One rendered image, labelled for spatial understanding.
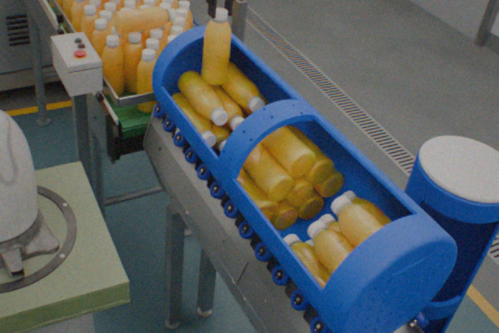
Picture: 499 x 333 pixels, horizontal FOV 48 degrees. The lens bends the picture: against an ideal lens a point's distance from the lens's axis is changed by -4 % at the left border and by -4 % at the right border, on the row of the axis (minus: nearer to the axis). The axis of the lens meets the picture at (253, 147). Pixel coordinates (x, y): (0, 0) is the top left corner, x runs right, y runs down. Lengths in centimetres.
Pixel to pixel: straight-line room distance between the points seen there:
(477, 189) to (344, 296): 63
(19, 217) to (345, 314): 60
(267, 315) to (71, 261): 45
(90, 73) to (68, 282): 75
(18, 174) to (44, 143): 219
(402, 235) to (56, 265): 63
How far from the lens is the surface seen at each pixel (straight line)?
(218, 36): 144
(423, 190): 154
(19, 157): 102
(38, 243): 114
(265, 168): 124
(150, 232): 266
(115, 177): 295
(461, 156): 163
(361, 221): 109
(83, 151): 192
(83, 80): 168
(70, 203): 123
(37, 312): 108
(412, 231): 102
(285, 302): 125
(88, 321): 127
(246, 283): 135
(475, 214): 152
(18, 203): 105
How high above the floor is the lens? 189
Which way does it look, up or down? 36 degrees down
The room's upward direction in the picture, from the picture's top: 8 degrees clockwise
